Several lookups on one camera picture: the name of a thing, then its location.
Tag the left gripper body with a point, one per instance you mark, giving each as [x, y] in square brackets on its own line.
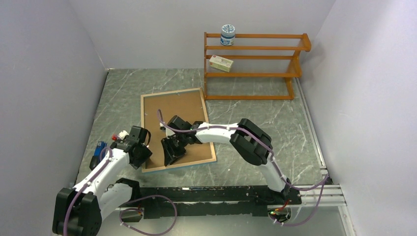
[144, 154]

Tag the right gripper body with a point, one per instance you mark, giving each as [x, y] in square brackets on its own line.
[174, 146]

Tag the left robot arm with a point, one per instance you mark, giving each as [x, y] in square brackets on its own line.
[80, 210]

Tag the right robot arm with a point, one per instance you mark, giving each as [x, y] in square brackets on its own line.
[250, 141]

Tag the blue stapler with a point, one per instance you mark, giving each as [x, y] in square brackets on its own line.
[97, 156]

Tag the small white green box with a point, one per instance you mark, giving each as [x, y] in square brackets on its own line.
[220, 63]

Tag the orange wooden shelf rack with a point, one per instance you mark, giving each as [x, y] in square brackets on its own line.
[256, 55]

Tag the blue white ceramic jar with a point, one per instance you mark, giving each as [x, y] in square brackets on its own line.
[227, 35]

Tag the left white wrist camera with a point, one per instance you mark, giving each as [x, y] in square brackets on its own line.
[120, 136]

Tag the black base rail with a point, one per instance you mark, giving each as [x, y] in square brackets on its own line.
[256, 200]

